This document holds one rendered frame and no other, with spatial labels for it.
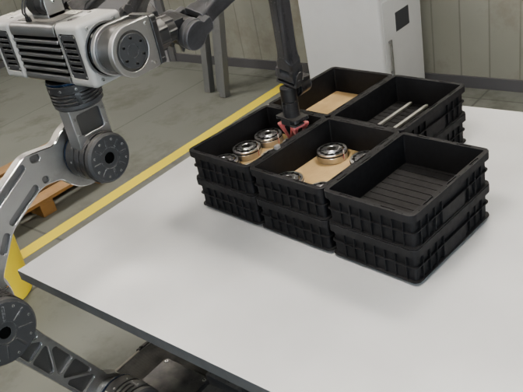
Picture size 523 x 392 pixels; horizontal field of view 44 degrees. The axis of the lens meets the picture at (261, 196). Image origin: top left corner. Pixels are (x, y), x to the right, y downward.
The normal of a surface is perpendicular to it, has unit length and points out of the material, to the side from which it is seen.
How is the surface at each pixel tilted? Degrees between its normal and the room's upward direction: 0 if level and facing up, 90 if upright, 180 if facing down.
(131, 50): 90
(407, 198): 0
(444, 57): 90
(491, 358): 0
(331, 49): 90
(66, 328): 0
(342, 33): 90
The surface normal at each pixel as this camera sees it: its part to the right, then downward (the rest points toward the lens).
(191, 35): 0.79, 0.40
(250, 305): -0.18, -0.85
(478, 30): -0.62, 0.49
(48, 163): 0.76, 0.19
